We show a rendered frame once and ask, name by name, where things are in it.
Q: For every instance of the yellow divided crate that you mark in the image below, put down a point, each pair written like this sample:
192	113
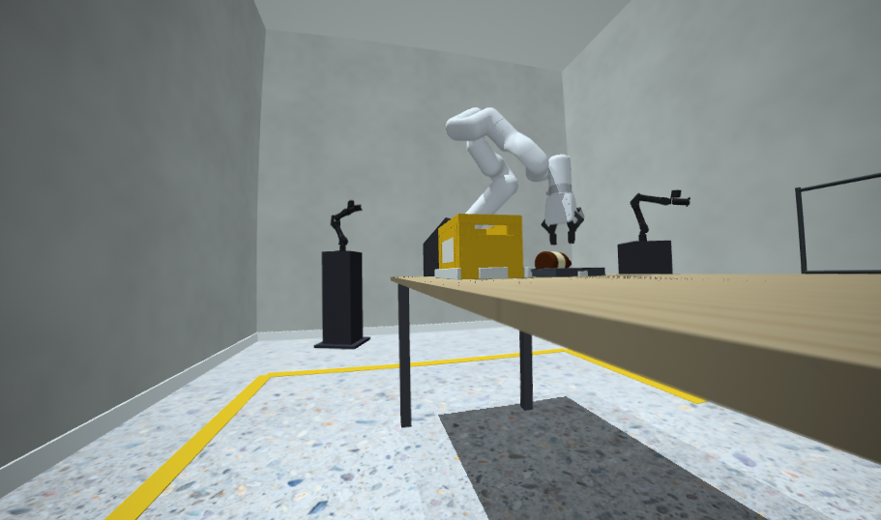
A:
463	246

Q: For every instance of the brown bottle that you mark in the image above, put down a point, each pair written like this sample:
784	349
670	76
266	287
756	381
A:
551	260

